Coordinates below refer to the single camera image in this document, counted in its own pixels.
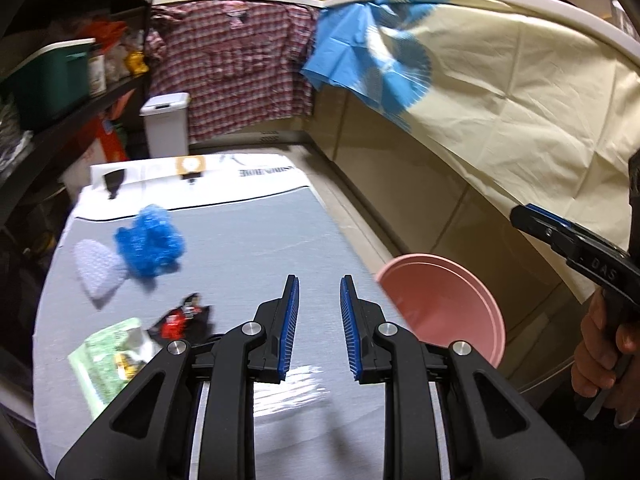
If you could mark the blue plastic bag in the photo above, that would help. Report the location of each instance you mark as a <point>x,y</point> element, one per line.
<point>150,245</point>

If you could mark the orange plastic bag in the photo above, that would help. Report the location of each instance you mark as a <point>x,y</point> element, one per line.
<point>105,30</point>

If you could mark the white lidded bin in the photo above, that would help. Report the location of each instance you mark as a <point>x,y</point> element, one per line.
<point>165,130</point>

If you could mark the yellow toy figure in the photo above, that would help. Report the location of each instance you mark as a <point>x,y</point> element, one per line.
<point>135,60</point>

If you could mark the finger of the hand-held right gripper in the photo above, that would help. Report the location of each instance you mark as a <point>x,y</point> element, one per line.
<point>535,222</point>

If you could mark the red plastic packaging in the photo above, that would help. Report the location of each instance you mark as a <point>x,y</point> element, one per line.
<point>172,325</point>

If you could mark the cream cloth with blue print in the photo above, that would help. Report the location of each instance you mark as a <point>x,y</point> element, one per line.
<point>525,110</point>

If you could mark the green storage box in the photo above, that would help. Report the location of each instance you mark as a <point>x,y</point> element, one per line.
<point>50,80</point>

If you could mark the black shelf rack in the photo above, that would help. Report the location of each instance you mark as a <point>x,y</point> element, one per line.
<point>75,111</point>

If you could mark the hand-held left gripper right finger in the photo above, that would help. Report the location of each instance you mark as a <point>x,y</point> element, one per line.
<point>350,330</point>

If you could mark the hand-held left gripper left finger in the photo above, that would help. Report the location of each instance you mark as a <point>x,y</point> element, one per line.
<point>287,330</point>

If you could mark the red plaid shirt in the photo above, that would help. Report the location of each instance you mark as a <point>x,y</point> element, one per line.
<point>225,60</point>

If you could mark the white printed poster sheet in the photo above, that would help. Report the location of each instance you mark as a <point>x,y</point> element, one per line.
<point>150,180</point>

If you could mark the red carton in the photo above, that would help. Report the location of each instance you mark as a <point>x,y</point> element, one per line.
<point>107,145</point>

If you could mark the green packet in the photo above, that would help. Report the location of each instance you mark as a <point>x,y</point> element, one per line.
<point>100,365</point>

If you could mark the labelled jar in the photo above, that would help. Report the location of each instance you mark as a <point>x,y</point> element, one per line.
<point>96,70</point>

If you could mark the person's right hand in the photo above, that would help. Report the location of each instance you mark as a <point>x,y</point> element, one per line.
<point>587,355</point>

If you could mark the black plastic wrapper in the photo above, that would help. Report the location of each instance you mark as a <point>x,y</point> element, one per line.
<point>197,322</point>

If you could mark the pink plastic bucket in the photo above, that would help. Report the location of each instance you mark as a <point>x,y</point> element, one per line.
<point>440,300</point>

